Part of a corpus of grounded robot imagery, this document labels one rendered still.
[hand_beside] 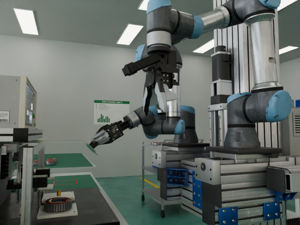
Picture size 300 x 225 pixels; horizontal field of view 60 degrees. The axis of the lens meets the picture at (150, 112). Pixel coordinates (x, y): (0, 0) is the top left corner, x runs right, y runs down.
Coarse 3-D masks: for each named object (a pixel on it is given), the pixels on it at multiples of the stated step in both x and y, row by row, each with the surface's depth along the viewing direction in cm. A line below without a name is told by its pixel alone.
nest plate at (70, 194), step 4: (56, 192) 138; (64, 192) 138; (68, 192) 138; (72, 192) 138; (44, 196) 129; (48, 196) 129; (52, 196) 129; (56, 196) 129; (60, 196) 129; (64, 196) 129; (68, 196) 129; (72, 196) 129; (44, 200) 122
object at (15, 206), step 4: (16, 200) 106; (12, 204) 100; (16, 204) 100; (20, 204) 101; (12, 208) 100; (16, 208) 100; (12, 212) 100; (16, 212) 100; (12, 216) 100; (16, 216) 100; (20, 216) 101
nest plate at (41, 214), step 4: (72, 204) 115; (40, 208) 109; (72, 208) 109; (76, 208) 109; (40, 212) 103; (44, 212) 103; (48, 212) 103; (52, 212) 103; (56, 212) 103; (60, 212) 103; (64, 212) 103; (68, 212) 103; (72, 212) 103; (76, 212) 104; (40, 216) 99; (44, 216) 100; (48, 216) 100; (52, 216) 101; (56, 216) 101; (60, 216) 102; (64, 216) 102
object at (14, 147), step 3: (6, 144) 96; (9, 144) 96; (12, 144) 96; (15, 144) 96; (18, 144) 100; (12, 147) 96; (15, 147) 96; (18, 147) 100; (9, 150) 96; (12, 150) 96; (15, 150) 96; (18, 150) 101
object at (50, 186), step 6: (36, 180) 104; (42, 180) 105; (6, 186) 100; (12, 186) 101; (18, 186) 101; (36, 186) 103; (42, 186) 104; (48, 186) 106; (18, 192) 102; (18, 198) 102
